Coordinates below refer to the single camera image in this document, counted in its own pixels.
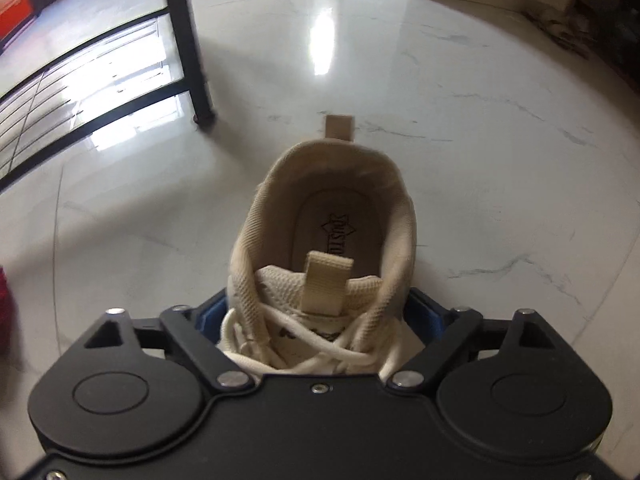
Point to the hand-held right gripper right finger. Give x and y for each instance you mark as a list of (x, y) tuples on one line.
[(426, 316)]

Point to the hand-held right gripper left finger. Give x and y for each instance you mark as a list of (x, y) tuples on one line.
[(212, 312)]

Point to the beige lace-up sneaker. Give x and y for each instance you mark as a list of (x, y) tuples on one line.
[(320, 245)]

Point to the red object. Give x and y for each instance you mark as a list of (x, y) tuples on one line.
[(5, 310)]

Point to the black metal rack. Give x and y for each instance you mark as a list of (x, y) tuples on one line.
[(100, 60)]

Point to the dark clutter pile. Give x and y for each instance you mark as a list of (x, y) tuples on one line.
[(590, 25)]

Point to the red and black cabinet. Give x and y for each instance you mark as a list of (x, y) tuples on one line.
[(15, 12)]

